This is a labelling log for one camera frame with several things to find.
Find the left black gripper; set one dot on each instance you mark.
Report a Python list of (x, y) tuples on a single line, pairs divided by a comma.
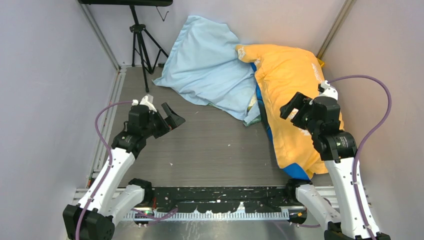
[(172, 120)]

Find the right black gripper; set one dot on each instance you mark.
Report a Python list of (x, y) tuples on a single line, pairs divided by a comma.
[(301, 101)]

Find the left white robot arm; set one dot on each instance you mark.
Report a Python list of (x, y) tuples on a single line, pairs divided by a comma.
[(109, 172)]

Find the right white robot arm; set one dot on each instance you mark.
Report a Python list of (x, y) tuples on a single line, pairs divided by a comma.
[(353, 220)]

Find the yellow box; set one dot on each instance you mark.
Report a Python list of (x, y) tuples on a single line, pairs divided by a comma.
[(321, 63)]

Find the light blue cloth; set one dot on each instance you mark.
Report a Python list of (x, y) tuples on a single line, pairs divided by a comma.
[(203, 67)]

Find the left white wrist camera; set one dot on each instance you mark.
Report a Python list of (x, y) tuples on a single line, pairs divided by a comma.
[(147, 100)]

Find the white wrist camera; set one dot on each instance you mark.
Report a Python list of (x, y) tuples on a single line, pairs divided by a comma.
[(326, 90), (147, 100)]

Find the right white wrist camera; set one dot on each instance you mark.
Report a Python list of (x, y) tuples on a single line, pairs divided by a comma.
[(326, 90)]

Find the black camera tripod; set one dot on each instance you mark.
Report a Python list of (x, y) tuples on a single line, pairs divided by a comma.
[(139, 47)]

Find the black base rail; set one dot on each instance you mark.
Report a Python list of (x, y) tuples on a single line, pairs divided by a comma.
[(144, 203)]

